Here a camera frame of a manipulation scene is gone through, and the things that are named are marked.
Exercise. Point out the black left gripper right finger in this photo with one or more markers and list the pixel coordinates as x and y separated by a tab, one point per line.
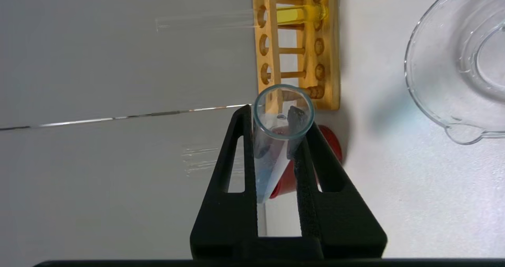
339	227

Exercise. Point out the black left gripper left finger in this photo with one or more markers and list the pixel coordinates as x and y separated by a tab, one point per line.
221	227

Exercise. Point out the glass test tube blue pigment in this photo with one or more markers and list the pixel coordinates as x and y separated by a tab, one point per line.
272	156

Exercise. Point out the glass test tube yellow pigment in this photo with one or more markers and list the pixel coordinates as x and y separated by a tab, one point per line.
292	15

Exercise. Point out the wooden test tube rack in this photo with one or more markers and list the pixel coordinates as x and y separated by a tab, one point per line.
333	62

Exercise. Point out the dark red cup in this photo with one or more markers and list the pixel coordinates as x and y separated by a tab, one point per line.
333	144

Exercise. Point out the clear glass dish with spout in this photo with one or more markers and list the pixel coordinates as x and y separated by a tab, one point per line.
438	89

